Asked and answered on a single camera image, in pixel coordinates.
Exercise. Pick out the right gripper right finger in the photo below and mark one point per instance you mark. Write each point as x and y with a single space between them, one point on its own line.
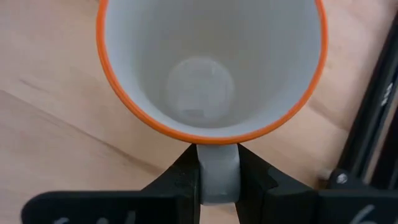
311 207

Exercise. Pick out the yellow dot patterned mug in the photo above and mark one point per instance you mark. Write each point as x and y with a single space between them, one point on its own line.
217 62

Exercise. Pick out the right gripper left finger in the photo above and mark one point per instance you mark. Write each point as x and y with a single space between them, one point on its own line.
124 207

